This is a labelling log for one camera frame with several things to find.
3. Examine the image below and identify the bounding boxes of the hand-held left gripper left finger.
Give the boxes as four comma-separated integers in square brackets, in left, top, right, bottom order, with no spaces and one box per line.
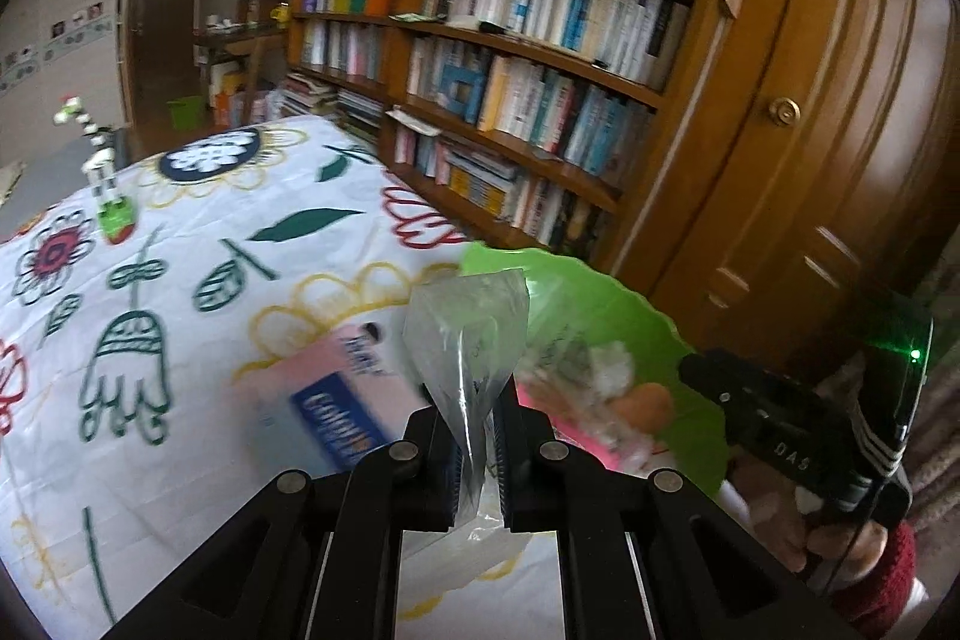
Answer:
[101,404,462,640]

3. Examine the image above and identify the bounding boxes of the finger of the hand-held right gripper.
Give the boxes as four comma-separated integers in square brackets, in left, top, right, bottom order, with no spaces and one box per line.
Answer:
[677,347,760,414]

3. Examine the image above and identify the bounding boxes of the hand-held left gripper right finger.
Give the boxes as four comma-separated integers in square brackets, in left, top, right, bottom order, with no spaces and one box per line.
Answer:
[497,380,860,640]

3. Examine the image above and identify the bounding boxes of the peach makeup sponge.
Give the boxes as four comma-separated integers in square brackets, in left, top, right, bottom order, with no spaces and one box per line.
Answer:
[615,381,674,436]

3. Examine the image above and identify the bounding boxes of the clear zip bag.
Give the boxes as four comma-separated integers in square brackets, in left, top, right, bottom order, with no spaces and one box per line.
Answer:
[403,267,531,525]

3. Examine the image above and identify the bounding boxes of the green plastic container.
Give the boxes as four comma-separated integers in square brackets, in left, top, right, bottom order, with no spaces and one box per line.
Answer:
[456,241,734,485]

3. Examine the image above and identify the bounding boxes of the person's right forearm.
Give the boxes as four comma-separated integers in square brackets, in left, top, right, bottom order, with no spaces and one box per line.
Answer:
[823,520,921,640]

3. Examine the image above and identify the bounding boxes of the person's right hand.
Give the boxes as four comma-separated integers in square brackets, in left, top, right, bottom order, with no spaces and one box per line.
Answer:
[722,456,893,582]

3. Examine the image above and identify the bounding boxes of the blue and white tissue pack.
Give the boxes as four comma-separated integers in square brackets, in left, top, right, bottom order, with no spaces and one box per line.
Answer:
[238,320,422,470]

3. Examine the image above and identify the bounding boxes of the light wooden panel door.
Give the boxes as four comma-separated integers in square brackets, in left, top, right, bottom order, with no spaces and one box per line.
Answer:
[649,0,960,378]

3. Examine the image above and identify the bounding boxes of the rows of books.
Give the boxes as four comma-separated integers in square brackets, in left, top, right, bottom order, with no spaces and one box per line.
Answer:
[296,0,691,259]

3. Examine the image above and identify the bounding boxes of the wooden bookshelf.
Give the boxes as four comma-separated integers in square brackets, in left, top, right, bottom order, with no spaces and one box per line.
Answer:
[287,0,734,285]

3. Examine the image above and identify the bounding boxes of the striped giraffe toy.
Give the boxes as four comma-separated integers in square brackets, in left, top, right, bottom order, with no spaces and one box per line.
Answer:
[51,94,141,245]

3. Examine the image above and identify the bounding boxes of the green waste bin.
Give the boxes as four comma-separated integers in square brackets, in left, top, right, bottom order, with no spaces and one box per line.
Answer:
[165,95,206,133]

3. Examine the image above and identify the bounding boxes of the wooden desk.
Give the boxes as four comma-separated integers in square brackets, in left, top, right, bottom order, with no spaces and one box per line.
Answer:
[193,23,290,127]

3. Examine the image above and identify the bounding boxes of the dark wooden door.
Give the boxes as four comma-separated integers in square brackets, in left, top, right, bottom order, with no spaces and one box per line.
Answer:
[122,0,222,127]

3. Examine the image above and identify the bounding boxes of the white sliding-door wardrobe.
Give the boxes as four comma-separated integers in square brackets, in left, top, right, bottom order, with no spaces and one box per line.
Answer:
[0,0,132,176]

